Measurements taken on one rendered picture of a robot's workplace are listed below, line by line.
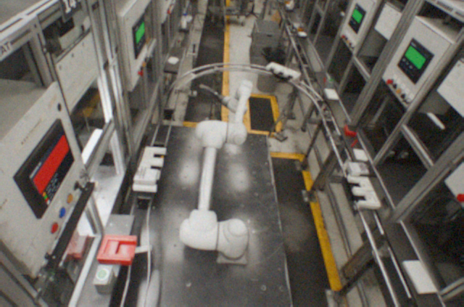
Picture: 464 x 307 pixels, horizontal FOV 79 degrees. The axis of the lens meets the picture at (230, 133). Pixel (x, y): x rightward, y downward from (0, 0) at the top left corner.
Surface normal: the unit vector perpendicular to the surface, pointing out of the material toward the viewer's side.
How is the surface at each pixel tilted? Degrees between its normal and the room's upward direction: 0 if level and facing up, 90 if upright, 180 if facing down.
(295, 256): 0
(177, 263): 0
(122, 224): 0
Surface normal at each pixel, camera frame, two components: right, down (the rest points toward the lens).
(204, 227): 0.13, -0.29
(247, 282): 0.13, -0.74
